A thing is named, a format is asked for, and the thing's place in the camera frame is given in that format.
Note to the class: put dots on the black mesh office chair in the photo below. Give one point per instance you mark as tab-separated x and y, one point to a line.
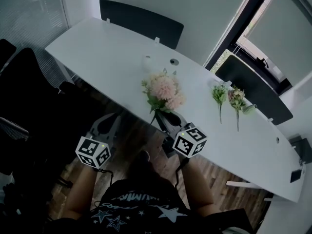
12	130

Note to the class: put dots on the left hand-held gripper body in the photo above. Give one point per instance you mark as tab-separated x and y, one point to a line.
91	152

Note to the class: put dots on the black star print shirt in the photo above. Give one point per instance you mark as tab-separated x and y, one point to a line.
146	211

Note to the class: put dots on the pink flowers bouquet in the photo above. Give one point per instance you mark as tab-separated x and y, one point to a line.
163	90

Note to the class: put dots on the small dark desk divider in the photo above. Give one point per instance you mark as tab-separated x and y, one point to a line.
303	147

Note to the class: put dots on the white vase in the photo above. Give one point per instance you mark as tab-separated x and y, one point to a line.
147	63

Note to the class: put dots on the black desk socket box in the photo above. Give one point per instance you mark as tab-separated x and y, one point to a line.
296	175

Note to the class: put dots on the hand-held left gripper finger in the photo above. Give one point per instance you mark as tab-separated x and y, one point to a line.
102	122
116	128

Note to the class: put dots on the curved dark desk divider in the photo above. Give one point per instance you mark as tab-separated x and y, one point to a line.
256	86

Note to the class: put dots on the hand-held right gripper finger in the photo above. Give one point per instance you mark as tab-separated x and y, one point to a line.
162	123
180	118

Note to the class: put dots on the person's left forearm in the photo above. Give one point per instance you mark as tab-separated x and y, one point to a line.
79	194

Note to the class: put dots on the green and white flowers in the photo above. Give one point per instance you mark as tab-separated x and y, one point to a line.
219	94

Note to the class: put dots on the grey roller blind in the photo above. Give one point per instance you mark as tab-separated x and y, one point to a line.
287	28

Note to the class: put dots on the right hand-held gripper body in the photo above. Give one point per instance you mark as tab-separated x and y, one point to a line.
190	142

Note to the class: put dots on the white table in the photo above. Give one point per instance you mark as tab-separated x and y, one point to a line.
102	52

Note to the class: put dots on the black window frame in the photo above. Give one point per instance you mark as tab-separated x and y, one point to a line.
234	21

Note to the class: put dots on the dusty pink flowers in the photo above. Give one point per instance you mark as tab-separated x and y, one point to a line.
236	97

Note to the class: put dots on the long dark desk divider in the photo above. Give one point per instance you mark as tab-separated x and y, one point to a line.
141	18

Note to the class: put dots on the person's leg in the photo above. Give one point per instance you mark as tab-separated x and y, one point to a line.
143	169

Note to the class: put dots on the person's right forearm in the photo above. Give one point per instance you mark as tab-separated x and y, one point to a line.
197	189

